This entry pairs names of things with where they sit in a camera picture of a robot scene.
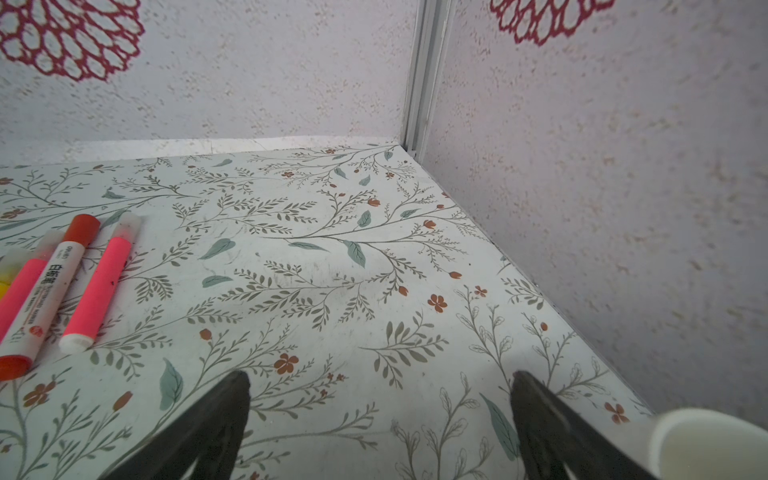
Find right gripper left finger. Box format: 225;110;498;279
102;371;250;479

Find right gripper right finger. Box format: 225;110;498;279
510;370;653;480

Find pink highlighter pen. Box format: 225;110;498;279
58;212;142;355
1;230;64;338

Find white whiteboard marker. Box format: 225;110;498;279
1;214;100;381

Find yellow highlighter pen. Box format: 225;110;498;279
0;248;32;298

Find white ceramic mug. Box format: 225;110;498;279
647;408;767;480

